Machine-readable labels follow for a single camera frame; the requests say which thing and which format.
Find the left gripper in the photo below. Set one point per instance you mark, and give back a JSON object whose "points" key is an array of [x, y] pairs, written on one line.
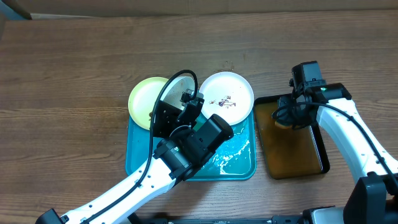
{"points": [[163, 120]]}

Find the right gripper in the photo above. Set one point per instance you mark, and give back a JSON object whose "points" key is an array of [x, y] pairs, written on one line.
{"points": [[285, 117]]}

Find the teal and yellow sponge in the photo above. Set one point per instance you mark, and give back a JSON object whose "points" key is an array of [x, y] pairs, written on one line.
{"points": [[283, 125]]}

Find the white plate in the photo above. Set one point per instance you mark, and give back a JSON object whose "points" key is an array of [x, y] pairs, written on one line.
{"points": [[228, 95], [173, 93]]}

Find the yellow-green plate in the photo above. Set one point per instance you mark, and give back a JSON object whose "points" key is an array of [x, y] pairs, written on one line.
{"points": [[142, 98]]}

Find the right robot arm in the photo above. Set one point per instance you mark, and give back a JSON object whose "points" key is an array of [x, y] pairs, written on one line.
{"points": [[374, 170]]}

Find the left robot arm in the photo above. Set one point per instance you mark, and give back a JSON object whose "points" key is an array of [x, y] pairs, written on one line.
{"points": [[180, 154]]}

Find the black tray with brown water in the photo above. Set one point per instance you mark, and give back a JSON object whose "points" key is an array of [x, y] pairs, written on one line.
{"points": [[288, 153]]}

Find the teal plastic tray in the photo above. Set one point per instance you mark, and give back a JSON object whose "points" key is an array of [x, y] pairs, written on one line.
{"points": [[234, 159]]}

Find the dark chair part background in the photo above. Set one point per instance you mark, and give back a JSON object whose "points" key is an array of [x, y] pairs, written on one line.
{"points": [[12, 10]]}

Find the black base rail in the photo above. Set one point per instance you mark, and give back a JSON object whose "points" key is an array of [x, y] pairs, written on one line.
{"points": [[217, 220]]}

